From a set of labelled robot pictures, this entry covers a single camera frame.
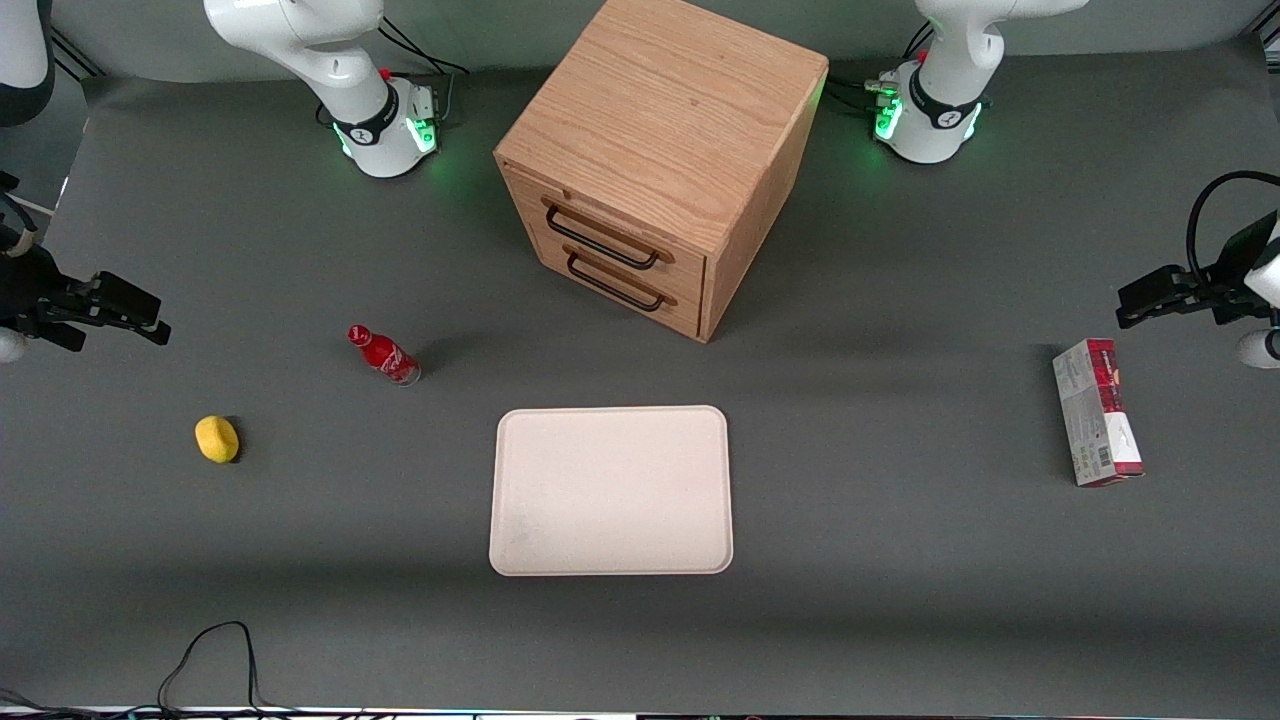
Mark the black frame strut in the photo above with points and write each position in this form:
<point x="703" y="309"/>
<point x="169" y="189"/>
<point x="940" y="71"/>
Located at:
<point x="78" y="57"/>

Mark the grey table mat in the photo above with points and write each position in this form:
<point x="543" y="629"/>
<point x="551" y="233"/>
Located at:
<point x="900" y="250"/>

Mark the grey and red carton box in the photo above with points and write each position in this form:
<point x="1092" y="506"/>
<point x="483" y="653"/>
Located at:
<point x="1095" y="420"/>

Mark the beige plastic tray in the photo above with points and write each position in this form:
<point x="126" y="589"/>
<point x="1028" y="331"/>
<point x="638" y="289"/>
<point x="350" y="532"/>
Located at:
<point x="610" y="490"/>

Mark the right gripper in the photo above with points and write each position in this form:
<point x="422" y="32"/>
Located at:
<point x="28" y="290"/>

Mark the yellow lemon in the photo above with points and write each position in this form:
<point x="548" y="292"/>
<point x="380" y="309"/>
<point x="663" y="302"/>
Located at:
<point x="217" y="439"/>

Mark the red cola bottle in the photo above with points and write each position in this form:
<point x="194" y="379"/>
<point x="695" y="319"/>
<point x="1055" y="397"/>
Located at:
<point x="385" y="357"/>

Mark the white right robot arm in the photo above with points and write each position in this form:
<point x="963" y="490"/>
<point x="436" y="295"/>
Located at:
<point x="340" y="70"/>

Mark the wooden drawer cabinet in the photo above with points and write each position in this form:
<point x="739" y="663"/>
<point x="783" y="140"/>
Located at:
<point x="660" y="110"/>

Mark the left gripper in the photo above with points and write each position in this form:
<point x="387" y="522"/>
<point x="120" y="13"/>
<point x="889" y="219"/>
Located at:
<point x="1229" y="275"/>

